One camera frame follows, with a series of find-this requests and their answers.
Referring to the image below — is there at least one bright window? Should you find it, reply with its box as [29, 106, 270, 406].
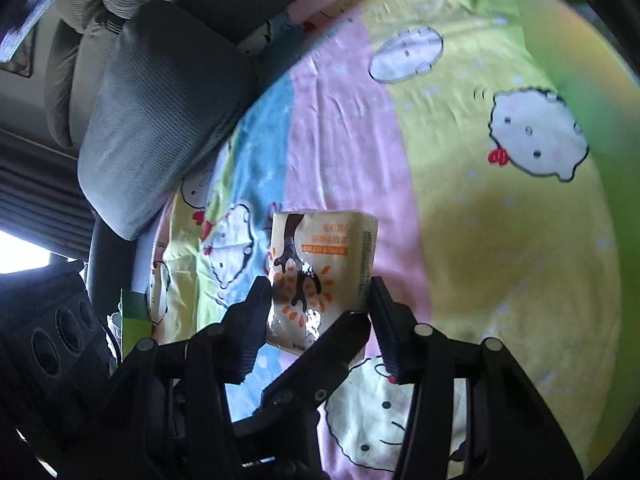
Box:
[0, 230, 52, 276]

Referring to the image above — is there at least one grey sofa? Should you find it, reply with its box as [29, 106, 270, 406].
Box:
[42, 0, 281, 161]

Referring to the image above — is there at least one cartoon printed blanket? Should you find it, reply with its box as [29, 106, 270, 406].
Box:
[147, 0, 623, 480]

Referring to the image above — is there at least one clear plastic bag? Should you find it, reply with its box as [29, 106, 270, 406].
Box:
[110, 287, 154, 362]

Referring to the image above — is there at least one dark grey sofa cushion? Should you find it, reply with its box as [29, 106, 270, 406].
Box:
[77, 0, 262, 242]

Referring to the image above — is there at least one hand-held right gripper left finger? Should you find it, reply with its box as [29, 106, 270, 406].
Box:
[100, 275, 274, 480]

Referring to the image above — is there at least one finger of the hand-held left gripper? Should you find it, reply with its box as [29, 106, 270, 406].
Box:
[232, 311, 374, 467]

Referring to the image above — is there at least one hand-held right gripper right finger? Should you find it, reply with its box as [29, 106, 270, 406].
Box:
[369, 276, 586, 480]

